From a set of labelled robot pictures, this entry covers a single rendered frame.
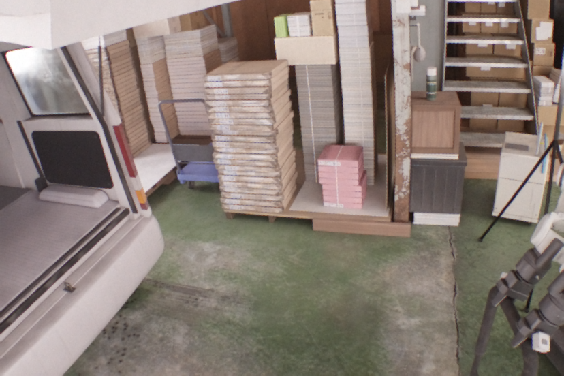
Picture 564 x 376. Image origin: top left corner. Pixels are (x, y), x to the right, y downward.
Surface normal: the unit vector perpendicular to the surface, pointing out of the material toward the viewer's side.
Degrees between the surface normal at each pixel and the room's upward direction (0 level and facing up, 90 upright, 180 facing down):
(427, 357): 0
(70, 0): 106
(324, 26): 90
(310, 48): 90
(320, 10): 89
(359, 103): 90
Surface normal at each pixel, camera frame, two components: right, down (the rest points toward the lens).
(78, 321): 0.92, -0.03
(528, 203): -0.54, 0.40
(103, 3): 0.91, 0.31
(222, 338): -0.11, -0.91
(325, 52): -0.32, 0.42
